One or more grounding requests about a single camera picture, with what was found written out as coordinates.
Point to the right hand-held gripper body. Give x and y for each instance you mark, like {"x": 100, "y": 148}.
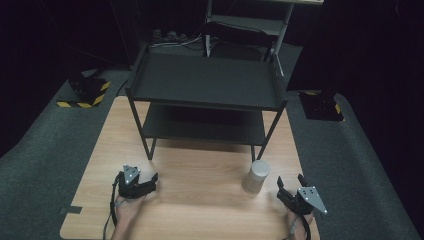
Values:
{"x": 304, "y": 200}

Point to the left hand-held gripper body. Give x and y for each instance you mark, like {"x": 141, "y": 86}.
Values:
{"x": 130, "y": 186}

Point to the beige cylindrical canister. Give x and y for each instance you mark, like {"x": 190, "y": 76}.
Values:
{"x": 256, "y": 178}

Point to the black two-tier metal rack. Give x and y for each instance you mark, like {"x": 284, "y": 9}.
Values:
{"x": 203, "y": 80}

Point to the person's left hand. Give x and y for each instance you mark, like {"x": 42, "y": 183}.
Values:
{"x": 129, "y": 208}

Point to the person's right hand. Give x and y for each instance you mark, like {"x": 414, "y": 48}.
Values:
{"x": 299, "y": 226}

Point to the black tape strip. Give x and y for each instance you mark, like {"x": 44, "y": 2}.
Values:
{"x": 71, "y": 210}

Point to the hazard-striped black stand base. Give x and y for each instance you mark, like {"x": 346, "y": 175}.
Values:
{"x": 321, "y": 106}
{"x": 87, "y": 90}

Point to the power strip with plugs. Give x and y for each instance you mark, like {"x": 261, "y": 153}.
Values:
{"x": 168, "y": 35}

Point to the white metal cart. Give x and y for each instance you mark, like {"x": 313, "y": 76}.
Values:
{"x": 248, "y": 24}

